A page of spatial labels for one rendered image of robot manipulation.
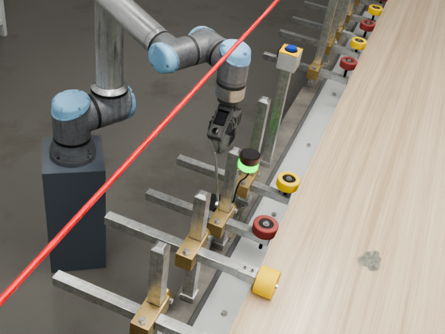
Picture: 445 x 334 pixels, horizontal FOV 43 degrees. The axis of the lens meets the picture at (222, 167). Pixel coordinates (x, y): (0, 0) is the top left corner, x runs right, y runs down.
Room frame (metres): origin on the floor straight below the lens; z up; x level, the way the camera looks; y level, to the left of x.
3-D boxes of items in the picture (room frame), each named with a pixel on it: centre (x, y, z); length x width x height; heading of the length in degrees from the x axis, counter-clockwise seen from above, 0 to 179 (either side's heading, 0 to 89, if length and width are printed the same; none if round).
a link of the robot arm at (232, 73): (1.50, 0.02, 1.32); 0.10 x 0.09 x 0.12; 46
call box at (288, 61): (1.86, -0.17, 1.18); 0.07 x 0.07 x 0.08; 74
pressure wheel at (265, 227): (1.29, -0.16, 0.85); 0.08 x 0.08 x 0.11
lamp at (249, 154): (1.36, -0.08, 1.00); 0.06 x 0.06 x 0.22; 74
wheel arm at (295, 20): (3.03, -0.47, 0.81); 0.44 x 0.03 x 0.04; 74
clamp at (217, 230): (1.35, -0.03, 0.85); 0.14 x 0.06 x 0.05; 164
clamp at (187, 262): (1.11, 0.05, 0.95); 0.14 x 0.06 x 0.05; 164
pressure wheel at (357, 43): (2.73, -0.58, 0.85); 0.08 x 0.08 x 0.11
